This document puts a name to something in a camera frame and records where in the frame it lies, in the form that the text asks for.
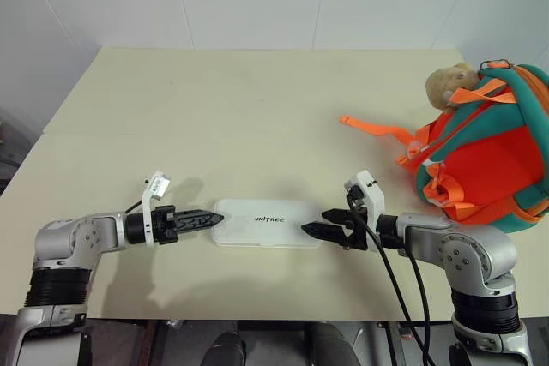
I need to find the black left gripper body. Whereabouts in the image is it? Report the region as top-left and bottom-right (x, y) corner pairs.
(152, 206), (179, 246)

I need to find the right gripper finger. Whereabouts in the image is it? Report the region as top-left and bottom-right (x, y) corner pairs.
(321, 208), (358, 225)
(300, 222), (350, 248)

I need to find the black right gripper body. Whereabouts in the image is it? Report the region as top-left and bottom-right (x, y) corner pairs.
(341, 206), (371, 253)

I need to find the white flat plastic box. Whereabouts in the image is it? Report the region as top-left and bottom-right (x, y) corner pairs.
(210, 198), (323, 249)

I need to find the orange and teal backpack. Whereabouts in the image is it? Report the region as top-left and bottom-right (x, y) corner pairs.
(338, 58), (549, 235)

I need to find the dark rounded shape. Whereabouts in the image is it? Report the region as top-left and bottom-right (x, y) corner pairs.
(200, 330), (248, 366)

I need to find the tan plush toy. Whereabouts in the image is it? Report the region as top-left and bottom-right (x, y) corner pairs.
(424, 61), (480, 113)

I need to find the long black right wrist cable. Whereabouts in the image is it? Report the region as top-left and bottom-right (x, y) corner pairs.
(345, 185), (426, 366)

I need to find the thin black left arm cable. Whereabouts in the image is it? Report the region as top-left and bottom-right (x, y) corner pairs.
(124, 175), (151, 215)

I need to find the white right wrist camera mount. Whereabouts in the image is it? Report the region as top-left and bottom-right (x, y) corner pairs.
(344, 170), (385, 235)

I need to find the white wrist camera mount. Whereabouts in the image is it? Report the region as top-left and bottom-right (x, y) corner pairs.
(344, 170), (385, 235)
(140, 171), (171, 249)

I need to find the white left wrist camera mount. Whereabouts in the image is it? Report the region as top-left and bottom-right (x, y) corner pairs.
(140, 171), (171, 249)

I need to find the short black right arm cable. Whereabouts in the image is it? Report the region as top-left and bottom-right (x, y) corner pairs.
(401, 248), (432, 366)

